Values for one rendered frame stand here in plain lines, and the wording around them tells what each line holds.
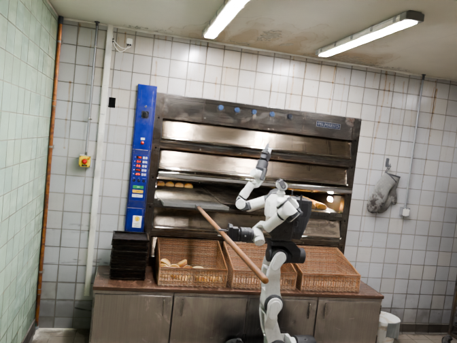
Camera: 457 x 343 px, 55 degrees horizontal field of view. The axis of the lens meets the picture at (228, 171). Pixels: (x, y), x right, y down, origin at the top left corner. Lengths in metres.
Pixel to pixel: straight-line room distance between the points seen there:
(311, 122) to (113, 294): 2.29
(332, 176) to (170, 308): 1.92
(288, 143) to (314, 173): 0.39
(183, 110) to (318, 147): 1.31
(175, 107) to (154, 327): 1.81
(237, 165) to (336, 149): 0.98
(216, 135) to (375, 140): 1.55
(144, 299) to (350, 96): 2.57
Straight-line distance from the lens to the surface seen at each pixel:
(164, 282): 3.56
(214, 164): 3.92
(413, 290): 5.00
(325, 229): 4.34
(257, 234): 2.76
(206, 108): 3.91
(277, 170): 4.07
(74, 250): 4.01
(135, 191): 3.85
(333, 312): 3.98
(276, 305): 3.29
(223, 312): 3.66
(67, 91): 3.89
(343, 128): 4.32
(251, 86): 3.99
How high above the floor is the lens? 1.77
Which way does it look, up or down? 4 degrees down
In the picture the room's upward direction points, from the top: 6 degrees clockwise
